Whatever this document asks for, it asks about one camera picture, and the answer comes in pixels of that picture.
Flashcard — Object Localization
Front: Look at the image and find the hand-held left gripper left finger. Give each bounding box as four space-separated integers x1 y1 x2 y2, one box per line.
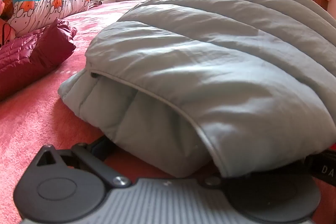
35 136 132 189

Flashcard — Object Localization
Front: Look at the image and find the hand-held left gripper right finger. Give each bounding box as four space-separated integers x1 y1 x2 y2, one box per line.
197 174 252 191

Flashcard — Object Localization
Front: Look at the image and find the grey down jacket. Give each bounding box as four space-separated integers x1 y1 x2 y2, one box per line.
58 0 336 178

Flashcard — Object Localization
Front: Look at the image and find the pink printed bed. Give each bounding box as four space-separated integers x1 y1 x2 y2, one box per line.
0 0 336 224

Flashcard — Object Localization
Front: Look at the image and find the maroon down jacket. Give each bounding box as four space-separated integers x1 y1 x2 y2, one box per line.
0 19 78 102

